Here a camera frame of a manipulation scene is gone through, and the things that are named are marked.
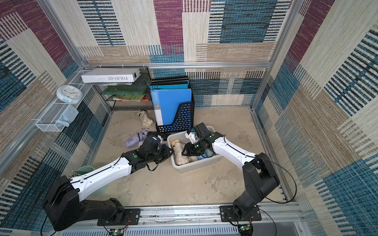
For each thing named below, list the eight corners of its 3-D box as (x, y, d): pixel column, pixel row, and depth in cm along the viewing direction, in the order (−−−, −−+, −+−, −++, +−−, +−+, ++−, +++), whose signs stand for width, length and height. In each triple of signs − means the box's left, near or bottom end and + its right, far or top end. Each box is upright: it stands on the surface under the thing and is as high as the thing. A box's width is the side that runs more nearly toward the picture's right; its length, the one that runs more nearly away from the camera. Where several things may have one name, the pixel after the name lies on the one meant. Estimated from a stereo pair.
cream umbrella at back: (145, 130, 109) (143, 124, 105) (136, 115, 118) (134, 110, 114) (154, 125, 112) (152, 120, 107) (145, 112, 121) (143, 106, 116)
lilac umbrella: (125, 146, 102) (123, 142, 98) (146, 130, 110) (144, 126, 107) (130, 151, 99) (128, 148, 96) (151, 134, 108) (150, 131, 104)
